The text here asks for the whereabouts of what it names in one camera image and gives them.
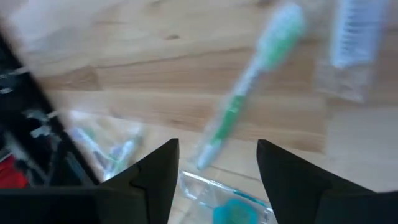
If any purple toothbrush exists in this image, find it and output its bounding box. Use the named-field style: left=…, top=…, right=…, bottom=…
left=313, top=0, right=389, bottom=103

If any green toothbrush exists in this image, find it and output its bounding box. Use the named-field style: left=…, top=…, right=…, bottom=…
left=67, top=124, right=109, bottom=175
left=102, top=124, right=147, bottom=181
left=189, top=2, right=307, bottom=171

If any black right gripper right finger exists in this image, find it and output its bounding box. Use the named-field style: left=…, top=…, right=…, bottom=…
left=256, top=139, right=371, bottom=224

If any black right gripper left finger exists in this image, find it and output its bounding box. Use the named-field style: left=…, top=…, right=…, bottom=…
left=101, top=139, right=180, bottom=224

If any clear acrylic organizer box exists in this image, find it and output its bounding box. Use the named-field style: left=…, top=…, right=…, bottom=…
left=177, top=169, right=279, bottom=224

